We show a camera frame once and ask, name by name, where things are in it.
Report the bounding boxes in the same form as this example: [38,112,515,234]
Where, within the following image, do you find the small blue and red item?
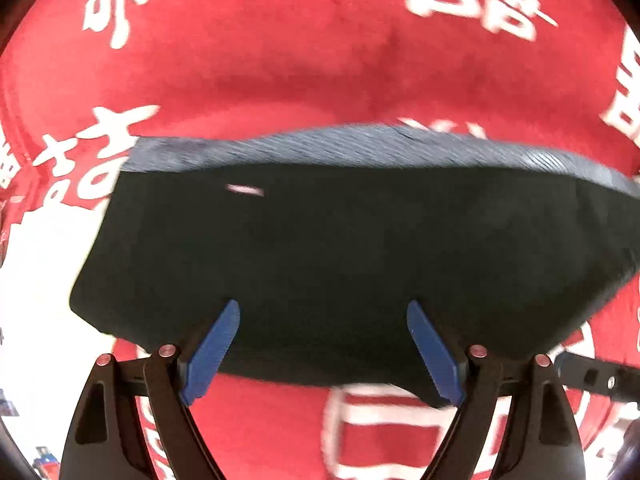
[31,444,57,477]

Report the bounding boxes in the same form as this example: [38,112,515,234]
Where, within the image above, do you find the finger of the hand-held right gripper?
[554,351,640,404]

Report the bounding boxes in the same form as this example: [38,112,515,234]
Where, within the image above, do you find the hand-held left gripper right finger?
[406,300,587,480]

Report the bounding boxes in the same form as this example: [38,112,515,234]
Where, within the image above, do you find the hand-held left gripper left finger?
[59,299,241,480]

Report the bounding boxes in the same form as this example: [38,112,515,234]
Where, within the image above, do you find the black pants with patterned waistband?
[69,122,640,408]

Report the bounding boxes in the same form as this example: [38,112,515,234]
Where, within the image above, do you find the red blanket with white print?
[0,0,640,480]

